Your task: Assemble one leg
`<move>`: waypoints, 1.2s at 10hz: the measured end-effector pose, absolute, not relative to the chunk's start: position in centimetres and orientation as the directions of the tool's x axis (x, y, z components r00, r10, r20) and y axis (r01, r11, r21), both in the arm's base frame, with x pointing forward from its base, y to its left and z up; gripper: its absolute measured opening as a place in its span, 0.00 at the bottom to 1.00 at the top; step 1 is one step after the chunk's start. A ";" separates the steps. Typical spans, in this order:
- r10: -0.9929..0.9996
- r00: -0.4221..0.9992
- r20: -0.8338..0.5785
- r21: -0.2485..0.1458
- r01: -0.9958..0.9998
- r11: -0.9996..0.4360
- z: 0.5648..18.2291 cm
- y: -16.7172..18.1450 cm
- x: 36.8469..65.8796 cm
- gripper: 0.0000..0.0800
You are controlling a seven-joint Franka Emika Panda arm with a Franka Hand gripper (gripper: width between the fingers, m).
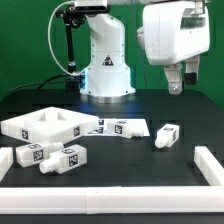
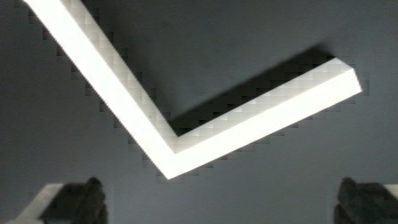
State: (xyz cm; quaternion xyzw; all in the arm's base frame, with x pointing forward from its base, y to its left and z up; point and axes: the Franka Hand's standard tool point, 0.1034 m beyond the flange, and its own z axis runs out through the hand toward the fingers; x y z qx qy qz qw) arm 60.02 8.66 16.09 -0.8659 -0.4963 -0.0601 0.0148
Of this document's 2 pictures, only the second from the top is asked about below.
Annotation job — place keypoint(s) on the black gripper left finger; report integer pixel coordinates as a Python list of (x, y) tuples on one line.
[(77, 206)]

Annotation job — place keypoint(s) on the white L-shaped obstacle fence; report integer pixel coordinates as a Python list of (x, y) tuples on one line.
[(205, 68)]

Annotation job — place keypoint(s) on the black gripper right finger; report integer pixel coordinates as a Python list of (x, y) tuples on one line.
[(367, 203)]

